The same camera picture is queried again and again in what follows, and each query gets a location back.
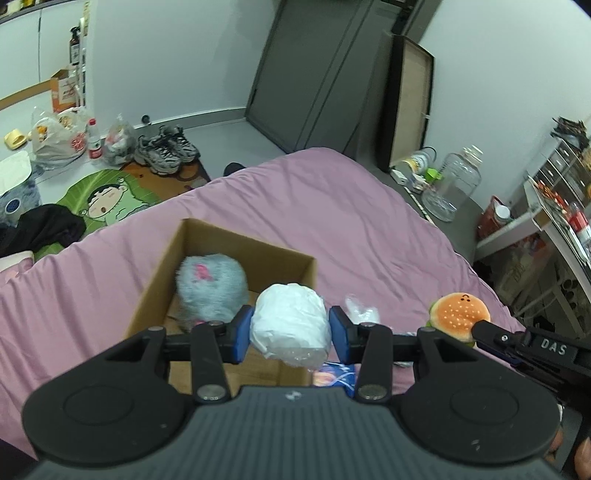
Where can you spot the large clear glass jar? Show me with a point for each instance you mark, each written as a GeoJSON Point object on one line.
{"type": "Point", "coordinates": [459, 178]}

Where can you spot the white plastic shopping bag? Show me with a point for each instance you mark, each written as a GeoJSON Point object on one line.
{"type": "Point", "coordinates": [58, 138]}

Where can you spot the green cartoon floor mat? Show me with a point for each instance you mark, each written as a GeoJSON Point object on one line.
{"type": "Point", "coordinates": [105, 198]}

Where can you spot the black framed brown board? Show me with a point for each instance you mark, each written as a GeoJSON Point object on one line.
{"type": "Point", "coordinates": [406, 103]}

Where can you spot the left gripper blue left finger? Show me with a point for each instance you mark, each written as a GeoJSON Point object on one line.
{"type": "Point", "coordinates": [240, 334]}

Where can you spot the red label water bottle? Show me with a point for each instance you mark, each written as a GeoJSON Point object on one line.
{"type": "Point", "coordinates": [94, 141]}

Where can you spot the dark grey door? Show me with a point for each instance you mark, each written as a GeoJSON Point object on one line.
{"type": "Point", "coordinates": [315, 71]}

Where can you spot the black clothing pile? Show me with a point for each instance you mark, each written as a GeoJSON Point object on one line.
{"type": "Point", "coordinates": [41, 227]}

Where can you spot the grey sneaker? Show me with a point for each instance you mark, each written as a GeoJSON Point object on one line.
{"type": "Point", "coordinates": [156, 156]}
{"type": "Point", "coordinates": [178, 144]}

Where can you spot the dark pump bottle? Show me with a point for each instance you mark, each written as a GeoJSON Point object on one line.
{"type": "Point", "coordinates": [74, 46]}

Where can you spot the brown door mat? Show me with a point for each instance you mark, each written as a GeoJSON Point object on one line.
{"type": "Point", "coordinates": [188, 177]}

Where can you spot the pink bed sheet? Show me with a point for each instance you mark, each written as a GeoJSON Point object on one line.
{"type": "Point", "coordinates": [314, 214]}

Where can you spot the yellow slipper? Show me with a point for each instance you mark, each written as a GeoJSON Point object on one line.
{"type": "Point", "coordinates": [15, 139]}

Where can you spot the grey sneaker right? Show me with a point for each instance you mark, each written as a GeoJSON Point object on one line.
{"type": "Point", "coordinates": [178, 144]}

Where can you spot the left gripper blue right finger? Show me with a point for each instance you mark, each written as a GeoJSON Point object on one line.
{"type": "Point", "coordinates": [342, 331]}

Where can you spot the clear plastic trash bag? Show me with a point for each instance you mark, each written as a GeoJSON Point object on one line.
{"type": "Point", "coordinates": [119, 143]}

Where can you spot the clear plastic bead bag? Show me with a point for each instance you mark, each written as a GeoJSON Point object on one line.
{"type": "Point", "coordinates": [359, 313]}

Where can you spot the orange white cardboard box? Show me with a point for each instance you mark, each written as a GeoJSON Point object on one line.
{"type": "Point", "coordinates": [63, 90]}

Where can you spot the grey sneaker left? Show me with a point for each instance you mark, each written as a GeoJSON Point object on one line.
{"type": "Point", "coordinates": [156, 156]}

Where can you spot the white desk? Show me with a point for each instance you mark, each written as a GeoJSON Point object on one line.
{"type": "Point", "coordinates": [538, 266]}

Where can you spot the white soft ball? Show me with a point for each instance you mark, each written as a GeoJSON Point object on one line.
{"type": "Point", "coordinates": [290, 324]}

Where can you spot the blue printed snack packet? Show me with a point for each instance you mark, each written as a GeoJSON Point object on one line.
{"type": "Point", "coordinates": [336, 375]}

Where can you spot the grey pink plush toy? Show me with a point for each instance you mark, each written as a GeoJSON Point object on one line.
{"type": "Point", "coordinates": [209, 288]}

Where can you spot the hamburger plush toy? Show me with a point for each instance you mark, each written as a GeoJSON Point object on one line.
{"type": "Point", "coordinates": [456, 314]}

